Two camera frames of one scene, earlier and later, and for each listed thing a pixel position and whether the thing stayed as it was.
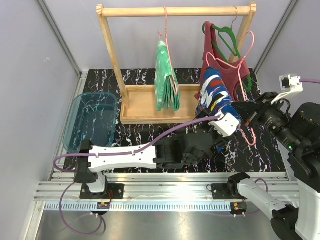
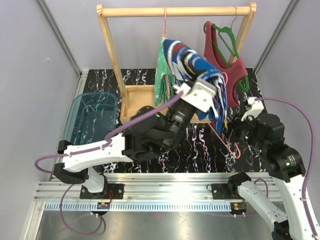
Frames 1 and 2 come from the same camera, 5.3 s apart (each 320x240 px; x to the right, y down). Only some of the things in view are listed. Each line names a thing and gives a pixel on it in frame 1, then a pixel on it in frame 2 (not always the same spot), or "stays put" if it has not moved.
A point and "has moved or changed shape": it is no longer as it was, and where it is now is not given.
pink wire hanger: [238, 67] → [220, 137]
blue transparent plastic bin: [92, 116] stays put
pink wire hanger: [165, 36] → [164, 36]
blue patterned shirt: [215, 100] has moved or changed shape
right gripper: [251, 112] → [234, 125]
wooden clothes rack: [138, 103] stays put
